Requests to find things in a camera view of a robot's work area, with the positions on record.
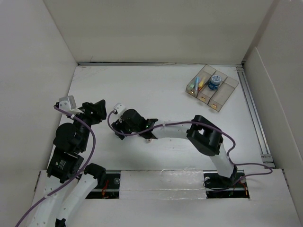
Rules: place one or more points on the aluminium rail back edge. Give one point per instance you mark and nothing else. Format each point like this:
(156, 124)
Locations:
(134, 64)

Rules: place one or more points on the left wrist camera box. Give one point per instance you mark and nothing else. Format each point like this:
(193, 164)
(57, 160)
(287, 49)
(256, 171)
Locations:
(67, 104)

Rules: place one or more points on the blue slime jar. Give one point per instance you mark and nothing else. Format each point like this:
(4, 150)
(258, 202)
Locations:
(214, 82)

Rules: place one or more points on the left clear organizer bin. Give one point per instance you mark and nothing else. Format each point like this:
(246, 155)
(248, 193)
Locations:
(207, 71)

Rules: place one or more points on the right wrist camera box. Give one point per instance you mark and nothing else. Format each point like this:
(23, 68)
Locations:
(119, 109)

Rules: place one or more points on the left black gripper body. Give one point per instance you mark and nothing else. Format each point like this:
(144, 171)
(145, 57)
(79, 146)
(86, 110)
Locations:
(84, 142)

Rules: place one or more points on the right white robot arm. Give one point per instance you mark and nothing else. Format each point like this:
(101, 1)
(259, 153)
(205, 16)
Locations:
(203, 135)

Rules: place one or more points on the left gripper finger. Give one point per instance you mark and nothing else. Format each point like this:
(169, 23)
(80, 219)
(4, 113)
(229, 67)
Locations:
(89, 108)
(100, 109)

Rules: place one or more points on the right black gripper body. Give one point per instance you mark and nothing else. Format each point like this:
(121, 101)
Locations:
(127, 128)

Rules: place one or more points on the right clear organizer bin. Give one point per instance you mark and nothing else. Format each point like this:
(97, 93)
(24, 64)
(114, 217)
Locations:
(223, 93)

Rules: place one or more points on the front black mounting rail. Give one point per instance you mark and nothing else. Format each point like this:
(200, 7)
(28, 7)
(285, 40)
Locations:
(109, 189)

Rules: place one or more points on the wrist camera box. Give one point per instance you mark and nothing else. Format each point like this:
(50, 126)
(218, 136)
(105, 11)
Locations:
(119, 109)
(67, 104)

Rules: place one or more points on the clear organizer bin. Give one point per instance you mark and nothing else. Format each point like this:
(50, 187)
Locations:
(205, 94)
(223, 93)
(207, 71)

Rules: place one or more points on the yellow highlighter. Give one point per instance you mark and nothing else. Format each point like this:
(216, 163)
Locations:
(202, 81)

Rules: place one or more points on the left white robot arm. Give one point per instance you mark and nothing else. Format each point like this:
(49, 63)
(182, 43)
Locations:
(70, 177)

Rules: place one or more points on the middle clear organizer bin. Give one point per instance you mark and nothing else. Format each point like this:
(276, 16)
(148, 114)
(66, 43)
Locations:
(205, 94)

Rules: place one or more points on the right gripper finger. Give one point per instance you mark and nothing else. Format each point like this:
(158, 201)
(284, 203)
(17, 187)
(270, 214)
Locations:
(116, 125)
(120, 135)

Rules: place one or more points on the blue highlighter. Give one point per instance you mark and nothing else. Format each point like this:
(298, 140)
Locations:
(196, 84)

